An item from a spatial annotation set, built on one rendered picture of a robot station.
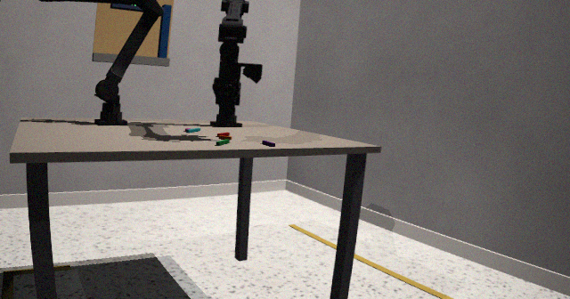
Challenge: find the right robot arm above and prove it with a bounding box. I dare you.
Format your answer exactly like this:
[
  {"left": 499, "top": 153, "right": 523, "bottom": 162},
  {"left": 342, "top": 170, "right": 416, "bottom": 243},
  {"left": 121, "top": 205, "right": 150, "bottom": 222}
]
[{"left": 39, "top": 0, "right": 164, "bottom": 125}]

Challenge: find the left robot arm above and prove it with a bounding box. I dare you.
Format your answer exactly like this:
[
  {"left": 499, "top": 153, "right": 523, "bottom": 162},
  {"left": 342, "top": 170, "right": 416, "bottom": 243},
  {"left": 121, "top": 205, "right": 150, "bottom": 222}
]
[{"left": 210, "top": 0, "right": 263, "bottom": 127}]

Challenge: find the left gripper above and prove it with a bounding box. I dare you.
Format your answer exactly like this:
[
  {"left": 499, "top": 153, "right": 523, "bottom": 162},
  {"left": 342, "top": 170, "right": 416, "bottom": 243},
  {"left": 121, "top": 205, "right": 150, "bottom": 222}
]
[{"left": 212, "top": 61, "right": 240, "bottom": 111}]

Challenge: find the green rod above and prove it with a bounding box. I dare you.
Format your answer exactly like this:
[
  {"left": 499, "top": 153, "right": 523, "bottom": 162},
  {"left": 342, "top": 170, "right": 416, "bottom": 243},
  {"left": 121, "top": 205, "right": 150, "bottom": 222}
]
[{"left": 216, "top": 139, "right": 230, "bottom": 146}]

